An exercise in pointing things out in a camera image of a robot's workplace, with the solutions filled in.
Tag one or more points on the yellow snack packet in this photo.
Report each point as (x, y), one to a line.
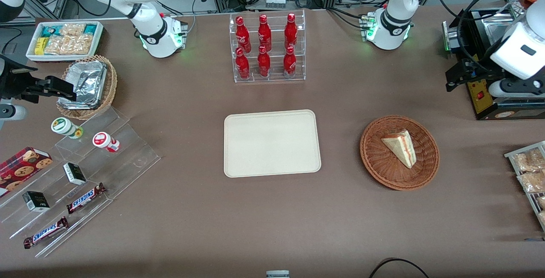
(41, 46)

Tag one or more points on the teal snack packet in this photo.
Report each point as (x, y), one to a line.
(90, 29)
(51, 30)

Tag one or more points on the Snickers chocolate bar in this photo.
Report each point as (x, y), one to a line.
(46, 232)
(86, 198)

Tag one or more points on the brown round wicker basket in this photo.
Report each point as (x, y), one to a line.
(377, 159)

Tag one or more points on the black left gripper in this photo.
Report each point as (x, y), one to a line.
(480, 67)

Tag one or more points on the red lid yogurt cup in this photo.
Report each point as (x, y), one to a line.
(102, 140)

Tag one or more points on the clear acrylic step display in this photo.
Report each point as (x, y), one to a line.
(127, 159)

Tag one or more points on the red chocolate chip cookie box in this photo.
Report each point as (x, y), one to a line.
(23, 165)

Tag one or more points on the green lid yogurt cup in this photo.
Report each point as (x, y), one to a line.
(63, 126)

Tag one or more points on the red cola bottle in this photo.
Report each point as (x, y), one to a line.
(264, 62)
(242, 35)
(291, 31)
(242, 64)
(264, 33)
(290, 62)

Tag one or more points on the beige plastic serving tray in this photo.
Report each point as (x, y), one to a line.
(272, 144)

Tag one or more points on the aluminium foil container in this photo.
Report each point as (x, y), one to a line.
(89, 83)

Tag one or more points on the small black carton box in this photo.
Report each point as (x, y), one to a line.
(36, 201)
(74, 173)

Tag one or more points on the clear bag of crackers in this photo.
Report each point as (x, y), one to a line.
(72, 29)
(68, 45)

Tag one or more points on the clear bag of snacks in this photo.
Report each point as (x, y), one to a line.
(528, 161)
(541, 202)
(532, 182)

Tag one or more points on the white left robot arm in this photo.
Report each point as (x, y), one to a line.
(394, 1)

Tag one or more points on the white rectangular snack bin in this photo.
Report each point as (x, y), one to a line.
(98, 39)

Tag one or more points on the black countertop heating machine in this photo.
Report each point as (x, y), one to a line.
(479, 99)

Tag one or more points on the light wicker basket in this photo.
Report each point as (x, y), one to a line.
(111, 84)

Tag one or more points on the triangle sandwich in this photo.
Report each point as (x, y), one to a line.
(400, 147)

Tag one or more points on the clear acrylic bottle rack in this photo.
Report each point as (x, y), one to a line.
(274, 78)

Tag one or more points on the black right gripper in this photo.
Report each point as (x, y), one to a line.
(9, 83)

